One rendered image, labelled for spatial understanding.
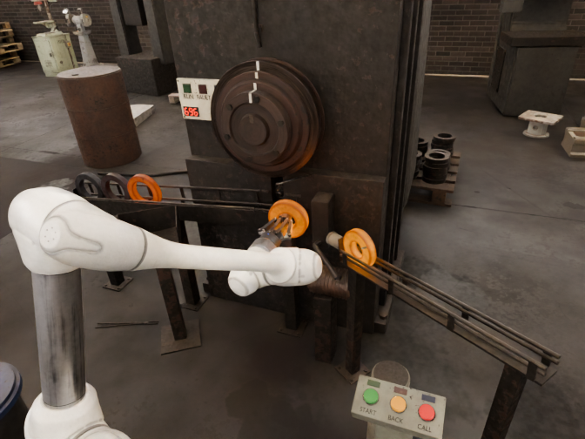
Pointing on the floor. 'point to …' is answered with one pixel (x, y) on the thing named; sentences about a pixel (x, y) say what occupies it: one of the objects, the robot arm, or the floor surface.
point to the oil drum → (100, 115)
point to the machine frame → (335, 42)
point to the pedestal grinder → (83, 37)
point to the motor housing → (327, 311)
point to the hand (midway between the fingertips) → (287, 215)
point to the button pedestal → (402, 423)
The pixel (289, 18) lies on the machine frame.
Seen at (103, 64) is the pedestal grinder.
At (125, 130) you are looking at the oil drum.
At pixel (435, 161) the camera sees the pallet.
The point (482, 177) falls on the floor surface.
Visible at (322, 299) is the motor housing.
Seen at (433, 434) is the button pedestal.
